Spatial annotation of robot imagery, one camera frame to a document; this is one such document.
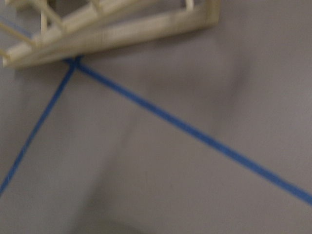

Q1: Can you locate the wooden dish rack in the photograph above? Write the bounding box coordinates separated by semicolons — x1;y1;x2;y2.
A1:
0;0;221;69

